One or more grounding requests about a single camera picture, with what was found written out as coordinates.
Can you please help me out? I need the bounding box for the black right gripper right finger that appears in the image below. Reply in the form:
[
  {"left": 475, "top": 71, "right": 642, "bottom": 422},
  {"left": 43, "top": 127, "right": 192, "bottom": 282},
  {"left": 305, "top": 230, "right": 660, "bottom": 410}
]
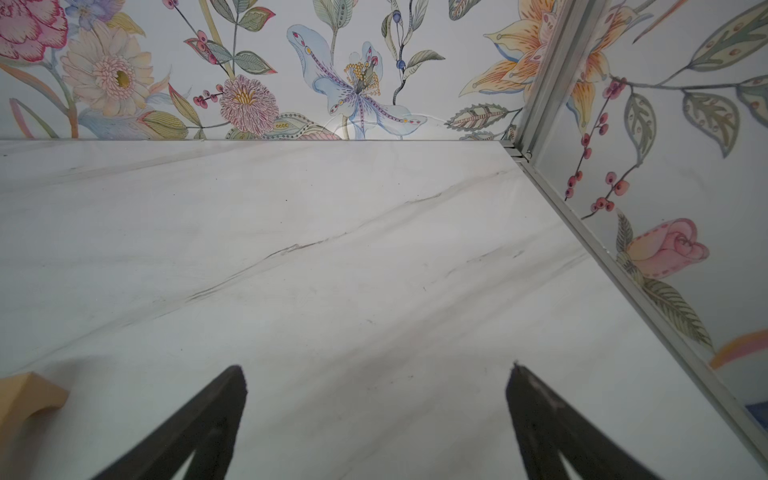
[{"left": 505, "top": 363, "right": 658, "bottom": 479}]

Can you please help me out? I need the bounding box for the aluminium corner post right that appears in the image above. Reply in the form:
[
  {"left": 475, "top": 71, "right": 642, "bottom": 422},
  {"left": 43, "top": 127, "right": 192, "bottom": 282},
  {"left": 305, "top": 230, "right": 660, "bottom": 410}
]
[{"left": 514, "top": 0, "right": 606, "bottom": 161}]

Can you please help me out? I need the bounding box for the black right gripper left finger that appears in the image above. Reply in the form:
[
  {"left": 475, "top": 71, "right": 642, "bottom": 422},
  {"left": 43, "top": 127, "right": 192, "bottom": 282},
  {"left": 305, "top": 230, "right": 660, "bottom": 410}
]
[{"left": 96, "top": 365, "right": 247, "bottom": 479}]

